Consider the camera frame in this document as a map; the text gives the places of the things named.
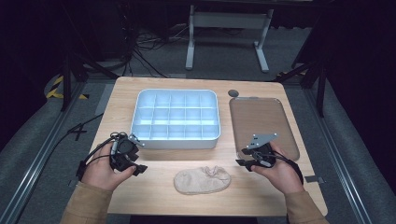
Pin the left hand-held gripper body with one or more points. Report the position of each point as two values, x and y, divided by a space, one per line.
123 149

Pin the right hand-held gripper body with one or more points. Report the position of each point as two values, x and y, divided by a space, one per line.
263 147

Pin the beige sock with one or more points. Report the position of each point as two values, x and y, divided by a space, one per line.
199 181

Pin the white divided storage box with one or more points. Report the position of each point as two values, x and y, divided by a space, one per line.
176 116

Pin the person's left hand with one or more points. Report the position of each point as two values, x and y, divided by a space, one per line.
99 172

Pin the person's right hand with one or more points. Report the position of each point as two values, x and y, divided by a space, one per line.
281 175

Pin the brown tray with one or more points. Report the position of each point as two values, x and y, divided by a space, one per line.
260 119

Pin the grey tape strip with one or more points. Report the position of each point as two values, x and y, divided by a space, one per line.
313 179

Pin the grey table grommet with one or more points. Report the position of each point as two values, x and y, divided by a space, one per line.
233 93

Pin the yellow black floor tape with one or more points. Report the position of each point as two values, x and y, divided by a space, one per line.
54 90

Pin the black metal stand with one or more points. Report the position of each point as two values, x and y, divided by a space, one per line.
74 67
314 71

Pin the white metal stand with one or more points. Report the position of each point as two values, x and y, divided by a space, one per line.
229 21

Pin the aluminium floor rail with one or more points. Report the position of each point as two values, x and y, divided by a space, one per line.
339 155
37 165

